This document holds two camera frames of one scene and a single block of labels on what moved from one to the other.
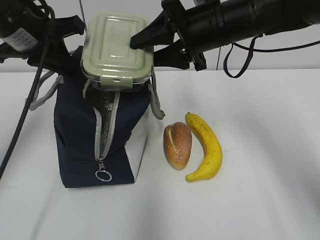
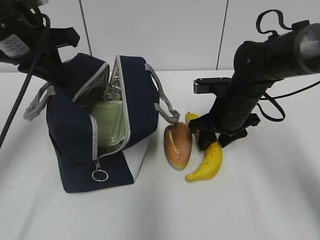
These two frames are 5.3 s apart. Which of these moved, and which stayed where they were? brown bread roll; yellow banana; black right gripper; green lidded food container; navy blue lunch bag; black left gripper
Moved: green lidded food container; black left gripper; black right gripper; navy blue lunch bag
Stayed: brown bread roll; yellow banana
